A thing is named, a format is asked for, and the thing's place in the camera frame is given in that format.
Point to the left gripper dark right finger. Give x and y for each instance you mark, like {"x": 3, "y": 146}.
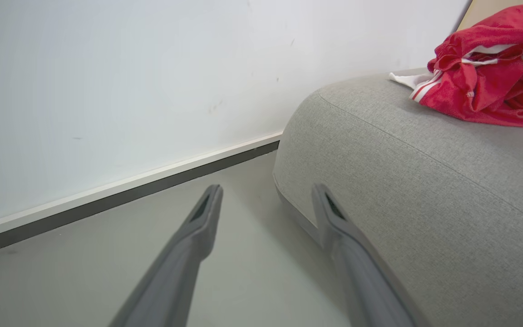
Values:
{"x": 361, "y": 281}

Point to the red garment with white stripes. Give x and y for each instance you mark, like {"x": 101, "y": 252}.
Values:
{"x": 488, "y": 86}

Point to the white and black baseboard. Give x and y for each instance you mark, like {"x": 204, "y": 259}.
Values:
{"x": 120, "y": 190}

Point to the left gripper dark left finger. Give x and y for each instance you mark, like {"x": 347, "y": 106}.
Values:
{"x": 170, "y": 272}

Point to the grey fabric sofa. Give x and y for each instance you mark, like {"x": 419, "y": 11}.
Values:
{"x": 425, "y": 181}

